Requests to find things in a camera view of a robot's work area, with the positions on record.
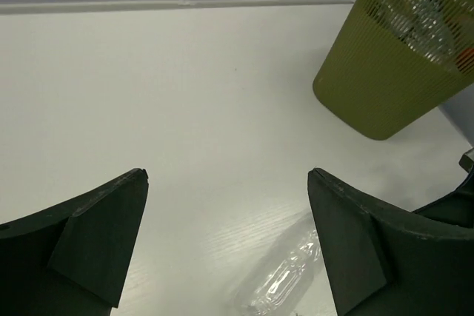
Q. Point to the clear bottle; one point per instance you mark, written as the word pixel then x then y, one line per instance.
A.
pixel 281 278

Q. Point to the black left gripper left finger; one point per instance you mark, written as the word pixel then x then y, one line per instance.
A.
pixel 73 258

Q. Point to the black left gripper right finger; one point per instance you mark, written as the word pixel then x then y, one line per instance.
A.
pixel 384 260

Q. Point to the green mesh waste bin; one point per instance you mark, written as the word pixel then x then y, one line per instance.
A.
pixel 395 60

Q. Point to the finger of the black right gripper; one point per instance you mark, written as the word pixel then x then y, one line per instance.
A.
pixel 455 208

